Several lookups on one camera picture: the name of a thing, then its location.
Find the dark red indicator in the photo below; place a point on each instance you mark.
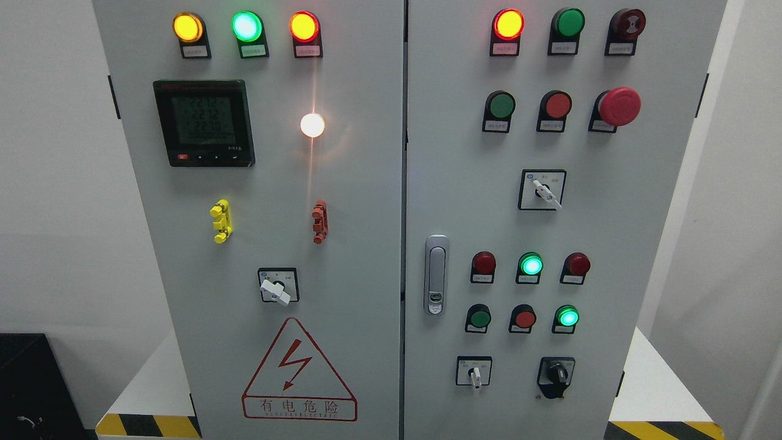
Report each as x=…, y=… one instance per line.
x=483, y=268
x=575, y=268

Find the black box lower left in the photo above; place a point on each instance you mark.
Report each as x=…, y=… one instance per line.
x=35, y=401

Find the green lit indicator middle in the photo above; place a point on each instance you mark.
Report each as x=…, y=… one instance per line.
x=529, y=268

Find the grey left cabinet door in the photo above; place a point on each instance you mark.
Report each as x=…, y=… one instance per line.
x=350, y=284

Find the green lit button lower right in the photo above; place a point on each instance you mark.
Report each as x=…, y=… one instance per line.
x=565, y=320

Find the red electric hazard warning sticker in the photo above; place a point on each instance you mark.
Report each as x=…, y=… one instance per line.
x=296, y=381

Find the dark red indicator left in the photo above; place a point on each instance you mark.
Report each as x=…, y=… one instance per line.
x=483, y=268

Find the white lit indicator light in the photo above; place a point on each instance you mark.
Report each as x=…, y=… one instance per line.
x=312, y=125

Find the red push button lower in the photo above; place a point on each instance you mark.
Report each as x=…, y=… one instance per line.
x=522, y=319

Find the silver door lock handle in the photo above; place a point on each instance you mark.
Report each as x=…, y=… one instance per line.
x=435, y=278

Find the white selector switch left door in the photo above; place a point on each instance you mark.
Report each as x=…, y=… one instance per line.
x=278, y=285

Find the grey cabinet door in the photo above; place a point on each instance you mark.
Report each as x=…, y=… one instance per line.
x=464, y=184
x=350, y=284

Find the dark red buzzer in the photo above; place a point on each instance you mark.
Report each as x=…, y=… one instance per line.
x=623, y=31

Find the red emergency stop mushroom button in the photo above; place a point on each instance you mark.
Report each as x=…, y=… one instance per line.
x=614, y=108

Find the green push button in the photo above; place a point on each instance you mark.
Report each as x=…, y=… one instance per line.
x=499, y=107
x=478, y=319

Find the red push button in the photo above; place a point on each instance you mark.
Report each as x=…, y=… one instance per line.
x=553, y=110
x=522, y=319

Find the red terminal handle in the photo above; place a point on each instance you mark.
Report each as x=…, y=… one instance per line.
x=320, y=222

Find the white selector switch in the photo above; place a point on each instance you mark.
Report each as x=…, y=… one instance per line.
x=473, y=371
x=541, y=189

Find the red push button upper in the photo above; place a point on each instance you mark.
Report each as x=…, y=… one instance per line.
x=553, y=110

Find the yellow indicator light top left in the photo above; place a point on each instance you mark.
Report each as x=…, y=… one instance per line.
x=190, y=30

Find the green indicator top right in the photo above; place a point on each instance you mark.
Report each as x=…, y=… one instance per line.
x=565, y=28

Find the black digital power meter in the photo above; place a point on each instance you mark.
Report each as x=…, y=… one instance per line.
x=206, y=123

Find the red lit indicator right door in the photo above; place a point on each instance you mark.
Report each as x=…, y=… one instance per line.
x=507, y=27

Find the green push button upper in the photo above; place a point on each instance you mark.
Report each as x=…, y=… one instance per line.
x=499, y=107

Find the red-orange indicator light left door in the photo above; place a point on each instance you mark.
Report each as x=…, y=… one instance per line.
x=305, y=32

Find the dark red indicator right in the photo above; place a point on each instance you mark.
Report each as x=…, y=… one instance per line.
x=575, y=268

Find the white selector switch lower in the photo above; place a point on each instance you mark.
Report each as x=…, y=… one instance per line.
x=473, y=371

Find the green push button lower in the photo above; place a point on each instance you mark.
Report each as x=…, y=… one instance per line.
x=478, y=319

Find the green lit indicator light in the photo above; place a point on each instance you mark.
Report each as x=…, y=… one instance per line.
x=250, y=34

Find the grey right cabinet door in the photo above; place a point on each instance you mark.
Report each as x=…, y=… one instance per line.
x=464, y=184

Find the yellow terminal handle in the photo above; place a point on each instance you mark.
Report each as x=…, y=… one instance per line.
x=222, y=221

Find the white selector switch upper right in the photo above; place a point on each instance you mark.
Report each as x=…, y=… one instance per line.
x=541, y=189

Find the black rotary knob switch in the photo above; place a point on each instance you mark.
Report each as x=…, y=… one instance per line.
x=555, y=376

